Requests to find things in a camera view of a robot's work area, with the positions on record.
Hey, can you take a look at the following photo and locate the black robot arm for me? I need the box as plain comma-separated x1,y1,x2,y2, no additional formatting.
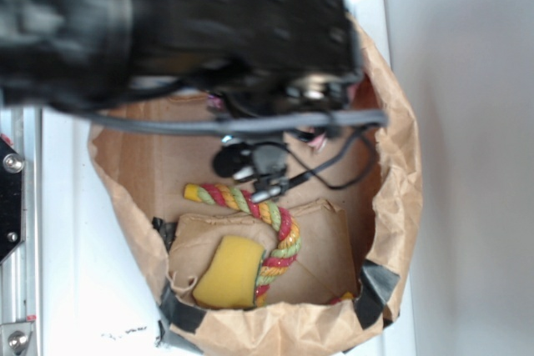
1,0,363,116

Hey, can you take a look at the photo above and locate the pink plush toy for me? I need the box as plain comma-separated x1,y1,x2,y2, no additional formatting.
307,128,328,154

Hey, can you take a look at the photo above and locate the yellow sponge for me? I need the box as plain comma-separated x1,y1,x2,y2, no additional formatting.
193,235,264,309

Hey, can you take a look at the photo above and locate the multicolour twisted rope toy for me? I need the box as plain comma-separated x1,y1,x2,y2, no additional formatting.
184,183,302,306

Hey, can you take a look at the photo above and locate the aluminium frame rail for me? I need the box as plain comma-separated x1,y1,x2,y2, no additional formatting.
1,108,43,355

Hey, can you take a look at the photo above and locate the brown paper bag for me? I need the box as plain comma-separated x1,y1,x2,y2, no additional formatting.
88,28,422,355

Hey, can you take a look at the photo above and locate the black metal bracket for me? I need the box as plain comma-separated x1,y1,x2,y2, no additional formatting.
1,133,25,263

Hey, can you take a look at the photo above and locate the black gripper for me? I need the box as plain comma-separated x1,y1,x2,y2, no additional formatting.
131,0,363,115

